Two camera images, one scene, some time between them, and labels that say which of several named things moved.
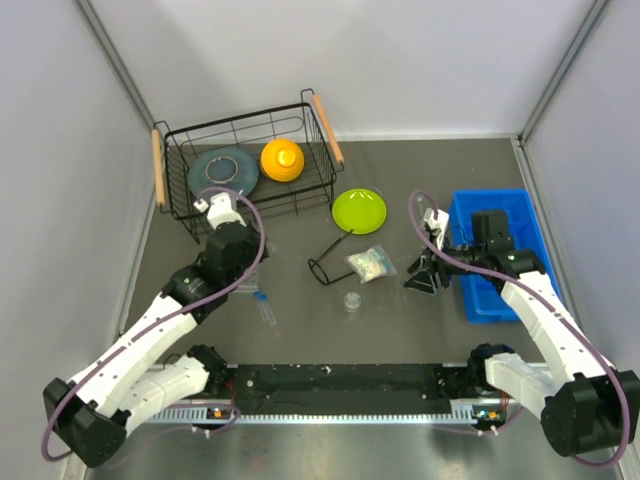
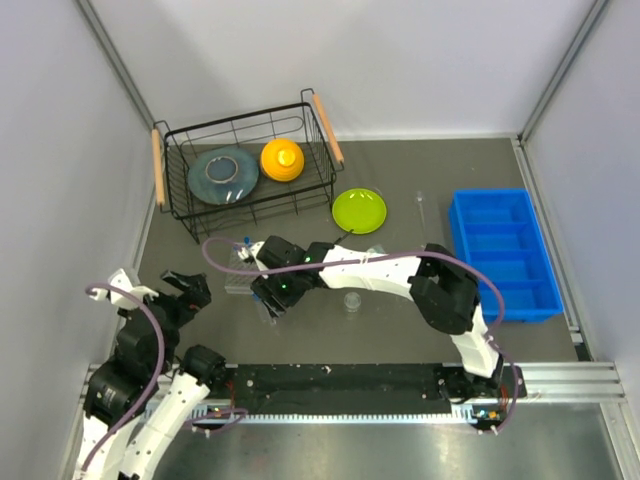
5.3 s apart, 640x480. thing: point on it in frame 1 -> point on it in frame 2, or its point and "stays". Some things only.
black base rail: (347, 388) stays
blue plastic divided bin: (484, 300) stays
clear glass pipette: (419, 199) stays
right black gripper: (422, 279) -> (265, 288)
